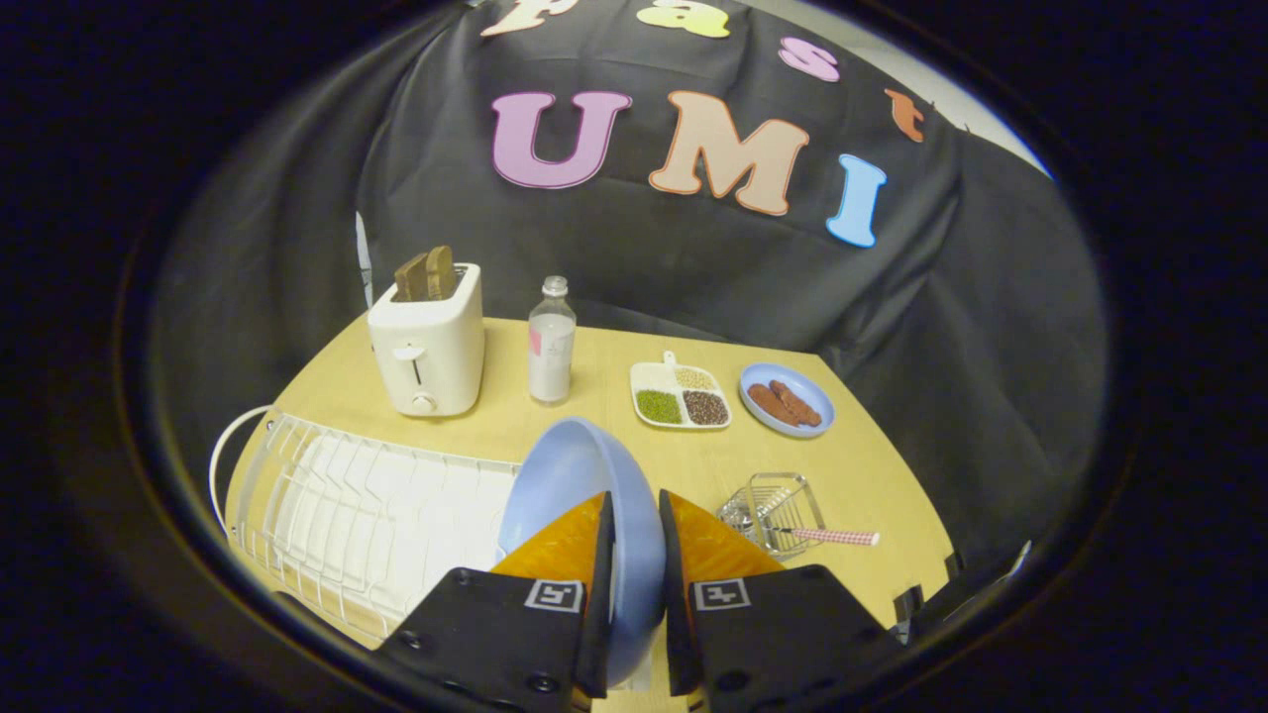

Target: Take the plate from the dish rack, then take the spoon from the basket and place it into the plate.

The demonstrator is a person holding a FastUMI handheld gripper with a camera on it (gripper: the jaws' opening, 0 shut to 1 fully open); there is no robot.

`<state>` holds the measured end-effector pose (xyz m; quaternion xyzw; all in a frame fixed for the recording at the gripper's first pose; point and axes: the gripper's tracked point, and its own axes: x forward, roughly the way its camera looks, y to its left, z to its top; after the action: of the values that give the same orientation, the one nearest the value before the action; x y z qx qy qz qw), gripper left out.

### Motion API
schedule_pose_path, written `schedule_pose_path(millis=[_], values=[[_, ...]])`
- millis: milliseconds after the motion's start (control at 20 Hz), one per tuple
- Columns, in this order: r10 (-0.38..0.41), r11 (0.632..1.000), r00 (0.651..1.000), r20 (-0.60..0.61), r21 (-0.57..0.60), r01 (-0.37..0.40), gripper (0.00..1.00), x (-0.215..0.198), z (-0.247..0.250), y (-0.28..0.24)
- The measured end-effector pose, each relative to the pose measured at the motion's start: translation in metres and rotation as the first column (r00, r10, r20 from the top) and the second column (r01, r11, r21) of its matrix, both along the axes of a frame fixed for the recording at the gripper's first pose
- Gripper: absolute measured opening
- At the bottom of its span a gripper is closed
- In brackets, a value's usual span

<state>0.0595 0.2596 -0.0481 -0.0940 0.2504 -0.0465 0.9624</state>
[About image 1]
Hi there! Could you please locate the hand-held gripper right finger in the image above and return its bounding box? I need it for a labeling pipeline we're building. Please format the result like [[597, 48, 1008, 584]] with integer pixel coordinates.
[[660, 489, 904, 713]]

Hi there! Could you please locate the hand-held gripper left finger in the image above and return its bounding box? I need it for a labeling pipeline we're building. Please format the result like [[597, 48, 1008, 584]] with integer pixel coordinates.
[[374, 491, 616, 713]]

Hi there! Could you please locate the light blue plate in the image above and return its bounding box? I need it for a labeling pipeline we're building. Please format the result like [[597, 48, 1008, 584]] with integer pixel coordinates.
[[496, 416, 667, 688]]

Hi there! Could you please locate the metal wire basket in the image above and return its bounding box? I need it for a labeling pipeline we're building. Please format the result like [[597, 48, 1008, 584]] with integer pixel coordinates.
[[717, 472, 827, 562]]

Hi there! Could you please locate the pink handled spoon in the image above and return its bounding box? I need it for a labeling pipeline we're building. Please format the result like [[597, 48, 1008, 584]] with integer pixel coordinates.
[[773, 527, 881, 548]]

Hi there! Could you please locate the white wire dish rack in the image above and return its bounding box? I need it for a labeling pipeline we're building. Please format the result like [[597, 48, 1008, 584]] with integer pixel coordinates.
[[209, 405, 523, 651]]

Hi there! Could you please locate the small blue sausage plate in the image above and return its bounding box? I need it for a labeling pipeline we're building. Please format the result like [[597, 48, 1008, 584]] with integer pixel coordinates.
[[738, 362, 836, 439]]

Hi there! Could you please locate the white divided grain tray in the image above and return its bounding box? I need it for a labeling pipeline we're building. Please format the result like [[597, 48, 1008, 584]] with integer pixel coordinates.
[[630, 351, 733, 431]]

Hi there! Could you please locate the brown sausage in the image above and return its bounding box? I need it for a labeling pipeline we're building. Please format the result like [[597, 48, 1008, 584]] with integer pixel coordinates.
[[747, 383, 801, 428], [770, 379, 823, 428]]

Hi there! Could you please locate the clear plastic bottle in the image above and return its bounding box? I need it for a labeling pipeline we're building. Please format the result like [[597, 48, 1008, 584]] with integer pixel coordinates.
[[527, 275, 578, 406]]

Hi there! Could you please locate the white toaster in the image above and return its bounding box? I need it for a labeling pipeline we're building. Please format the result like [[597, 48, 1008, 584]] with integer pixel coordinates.
[[367, 262, 486, 418]]

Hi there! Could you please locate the black backdrop cloth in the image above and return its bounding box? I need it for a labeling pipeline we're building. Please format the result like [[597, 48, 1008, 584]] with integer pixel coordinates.
[[149, 0, 1109, 585]]

